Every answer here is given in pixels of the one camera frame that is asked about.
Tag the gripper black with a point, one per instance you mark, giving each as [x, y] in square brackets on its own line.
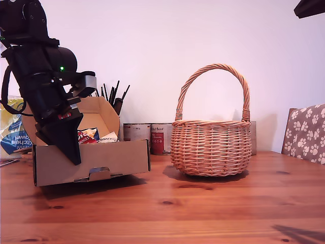
[48, 101]

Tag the black reed diffuser stick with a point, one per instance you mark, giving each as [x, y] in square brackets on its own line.
[105, 91]
[111, 94]
[102, 91]
[116, 89]
[125, 92]

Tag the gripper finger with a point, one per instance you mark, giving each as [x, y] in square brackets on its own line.
[311, 7]

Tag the dark brown diffuser jar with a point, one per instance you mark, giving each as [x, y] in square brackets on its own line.
[118, 106]

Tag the flat printed leaflet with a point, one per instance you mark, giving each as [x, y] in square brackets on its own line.
[8, 162]

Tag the stack of brown coasters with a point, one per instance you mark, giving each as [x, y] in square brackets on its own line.
[25, 153]

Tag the grey tin can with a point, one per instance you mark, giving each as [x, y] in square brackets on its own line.
[254, 137]

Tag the woven wicker basket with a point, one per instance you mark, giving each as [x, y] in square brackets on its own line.
[210, 147]

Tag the white crumpled sweets bag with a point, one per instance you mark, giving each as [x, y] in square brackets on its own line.
[111, 134]

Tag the red Maltesers bunnies bag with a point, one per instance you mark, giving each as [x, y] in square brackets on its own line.
[86, 137]

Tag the chair with paw print cover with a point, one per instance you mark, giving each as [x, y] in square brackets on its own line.
[307, 132]

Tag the kitchen towel pack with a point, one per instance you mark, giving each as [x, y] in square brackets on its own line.
[15, 142]

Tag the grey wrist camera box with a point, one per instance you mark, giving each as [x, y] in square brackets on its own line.
[87, 84]

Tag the brown cardboard box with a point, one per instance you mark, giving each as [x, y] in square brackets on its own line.
[114, 157]

